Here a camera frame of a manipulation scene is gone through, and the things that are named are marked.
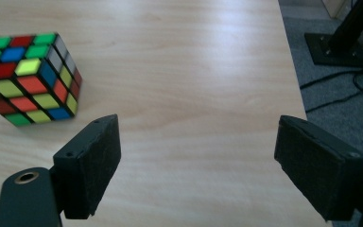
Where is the multicoloured puzzle cube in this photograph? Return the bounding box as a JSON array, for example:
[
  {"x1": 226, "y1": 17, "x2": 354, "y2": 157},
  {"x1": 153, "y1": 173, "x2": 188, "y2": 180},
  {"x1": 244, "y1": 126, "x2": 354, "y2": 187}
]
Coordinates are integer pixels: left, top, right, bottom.
[{"x1": 0, "y1": 32, "x2": 83, "y2": 128}]

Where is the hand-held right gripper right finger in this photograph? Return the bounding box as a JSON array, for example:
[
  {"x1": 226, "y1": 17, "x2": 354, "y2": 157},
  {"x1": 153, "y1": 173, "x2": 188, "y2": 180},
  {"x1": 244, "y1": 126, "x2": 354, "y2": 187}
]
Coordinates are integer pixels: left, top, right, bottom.
[{"x1": 273, "y1": 114, "x2": 363, "y2": 222}]

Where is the black metal stand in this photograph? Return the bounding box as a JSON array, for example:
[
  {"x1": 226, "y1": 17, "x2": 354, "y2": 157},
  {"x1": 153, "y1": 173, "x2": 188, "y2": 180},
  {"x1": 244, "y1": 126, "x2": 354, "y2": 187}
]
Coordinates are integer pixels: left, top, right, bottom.
[{"x1": 304, "y1": 0, "x2": 363, "y2": 69}]

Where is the black floor cable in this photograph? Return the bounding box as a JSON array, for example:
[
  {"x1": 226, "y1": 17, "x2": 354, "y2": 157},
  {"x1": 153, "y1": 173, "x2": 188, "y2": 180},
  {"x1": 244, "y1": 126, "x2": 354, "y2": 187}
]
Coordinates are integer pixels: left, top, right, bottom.
[
  {"x1": 299, "y1": 67, "x2": 363, "y2": 95},
  {"x1": 305, "y1": 91, "x2": 363, "y2": 114}
]

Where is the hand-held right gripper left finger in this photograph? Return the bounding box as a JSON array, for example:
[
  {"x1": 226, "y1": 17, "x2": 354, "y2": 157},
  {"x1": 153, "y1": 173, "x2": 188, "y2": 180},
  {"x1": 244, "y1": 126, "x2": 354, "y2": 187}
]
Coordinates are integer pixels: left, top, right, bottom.
[{"x1": 52, "y1": 113, "x2": 123, "y2": 220}]

